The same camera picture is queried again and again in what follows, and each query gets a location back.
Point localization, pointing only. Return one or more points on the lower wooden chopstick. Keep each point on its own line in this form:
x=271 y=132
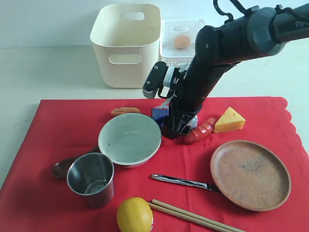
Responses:
x=188 y=218

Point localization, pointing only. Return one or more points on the stainless steel cup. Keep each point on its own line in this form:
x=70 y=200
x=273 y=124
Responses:
x=91 y=177

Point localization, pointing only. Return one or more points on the white perforated basket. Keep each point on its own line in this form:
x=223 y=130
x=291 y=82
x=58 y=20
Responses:
x=170 y=30

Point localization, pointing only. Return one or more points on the light green bowl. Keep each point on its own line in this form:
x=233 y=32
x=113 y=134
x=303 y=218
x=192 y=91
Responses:
x=130 y=140

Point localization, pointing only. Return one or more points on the brown wooden plate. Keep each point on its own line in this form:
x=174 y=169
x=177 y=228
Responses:
x=250 y=175

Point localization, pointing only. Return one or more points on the blue white milk carton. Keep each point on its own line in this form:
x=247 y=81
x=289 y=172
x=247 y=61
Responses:
x=159 y=113

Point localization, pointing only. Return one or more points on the fried chicken strip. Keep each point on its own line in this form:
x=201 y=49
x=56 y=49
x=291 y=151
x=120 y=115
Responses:
x=124 y=110

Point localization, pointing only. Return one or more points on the upper wooden chopstick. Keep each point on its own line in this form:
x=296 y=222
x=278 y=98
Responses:
x=165 y=205

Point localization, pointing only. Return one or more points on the metal table knife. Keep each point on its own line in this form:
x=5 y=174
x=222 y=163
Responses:
x=210 y=187

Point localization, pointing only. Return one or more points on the wooden chopstick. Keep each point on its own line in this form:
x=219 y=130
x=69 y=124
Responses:
x=165 y=205
x=188 y=218

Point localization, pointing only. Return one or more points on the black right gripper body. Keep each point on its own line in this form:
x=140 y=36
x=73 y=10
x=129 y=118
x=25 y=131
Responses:
x=192 y=91

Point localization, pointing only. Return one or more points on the cream plastic bin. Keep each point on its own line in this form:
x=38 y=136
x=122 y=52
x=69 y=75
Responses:
x=125 y=40

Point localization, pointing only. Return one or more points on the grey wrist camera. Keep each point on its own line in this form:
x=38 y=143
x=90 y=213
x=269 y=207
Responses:
x=159 y=77

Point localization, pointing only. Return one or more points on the dark brown spoon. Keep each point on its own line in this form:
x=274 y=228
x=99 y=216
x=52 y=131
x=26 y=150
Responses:
x=60 y=169

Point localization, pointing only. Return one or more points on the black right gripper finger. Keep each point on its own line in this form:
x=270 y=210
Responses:
x=170 y=133
x=183 y=127

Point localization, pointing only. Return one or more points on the brown egg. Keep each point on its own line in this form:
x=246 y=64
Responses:
x=181 y=42

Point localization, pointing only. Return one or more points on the red tablecloth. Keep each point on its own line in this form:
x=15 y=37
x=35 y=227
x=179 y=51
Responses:
x=32 y=200

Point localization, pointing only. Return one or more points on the yellow lemon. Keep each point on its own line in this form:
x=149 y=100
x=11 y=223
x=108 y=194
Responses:
x=134 y=215

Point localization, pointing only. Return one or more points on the red toy sausage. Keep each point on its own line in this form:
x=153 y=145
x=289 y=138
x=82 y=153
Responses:
x=200 y=132

